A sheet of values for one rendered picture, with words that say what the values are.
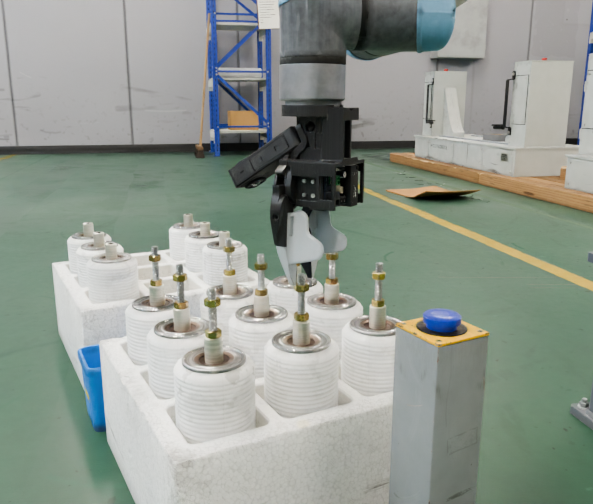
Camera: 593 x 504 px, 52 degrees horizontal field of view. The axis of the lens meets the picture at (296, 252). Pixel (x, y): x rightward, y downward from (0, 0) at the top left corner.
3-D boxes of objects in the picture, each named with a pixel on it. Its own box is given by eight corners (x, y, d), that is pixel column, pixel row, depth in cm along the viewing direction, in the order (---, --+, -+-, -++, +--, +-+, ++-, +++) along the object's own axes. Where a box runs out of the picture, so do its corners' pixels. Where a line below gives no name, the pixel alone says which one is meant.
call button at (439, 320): (442, 322, 68) (443, 305, 67) (468, 334, 65) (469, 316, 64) (414, 329, 66) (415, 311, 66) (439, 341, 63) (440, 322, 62)
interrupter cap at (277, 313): (242, 306, 92) (242, 302, 92) (291, 309, 91) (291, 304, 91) (229, 324, 85) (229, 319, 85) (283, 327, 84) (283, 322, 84)
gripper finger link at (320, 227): (341, 284, 75) (337, 212, 72) (301, 276, 78) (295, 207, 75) (353, 274, 77) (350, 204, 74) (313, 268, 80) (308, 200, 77)
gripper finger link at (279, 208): (278, 247, 70) (284, 170, 69) (267, 246, 71) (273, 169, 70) (300, 245, 74) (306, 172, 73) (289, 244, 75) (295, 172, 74)
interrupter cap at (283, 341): (264, 353, 75) (264, 347, 75) (280, 331, 82) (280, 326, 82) (325, 358, 74) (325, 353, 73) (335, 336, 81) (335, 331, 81)
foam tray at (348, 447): (310, 390, 120) (311, 302, 115) (448, 501, 86) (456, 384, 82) (106, 441, 102) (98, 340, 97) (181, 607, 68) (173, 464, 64)
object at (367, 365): (356, 470, 82) (360, 343, 77) (329, 434, 91) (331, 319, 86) (420, 456, 85) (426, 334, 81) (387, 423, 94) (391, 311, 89)
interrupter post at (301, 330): (289, 346, 77) (289, 322, 76) (294, 339, 79) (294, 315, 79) (308, 348, 77) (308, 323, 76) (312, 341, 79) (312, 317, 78)
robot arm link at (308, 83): (265, 64, 68) (305, 68, 75) (266, 107, 69) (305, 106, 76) (324, 62, 64) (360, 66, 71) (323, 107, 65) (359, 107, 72)
